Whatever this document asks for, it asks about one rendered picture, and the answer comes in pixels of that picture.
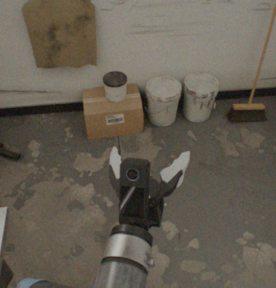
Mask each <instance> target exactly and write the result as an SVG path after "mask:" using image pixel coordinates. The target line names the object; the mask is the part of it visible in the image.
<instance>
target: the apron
mask: <svg viewBox="0 0 276 288"><path fill-rule="evenodd" d="M22 12H23V16H24V20H25V23H26V27H27V29H28V35H29V38H30V42H31V45H32V49H33V54H34V56H35V64H36V66H37V68H57V67H61V66H71V67H74V68H80V67H82V66H85V65H88V64H91V65H94V66H97V34H96V21H95V6H94V4H92V2H91V0H28V1H27V2H26V3H24V6H23V8H22Z"/></svg>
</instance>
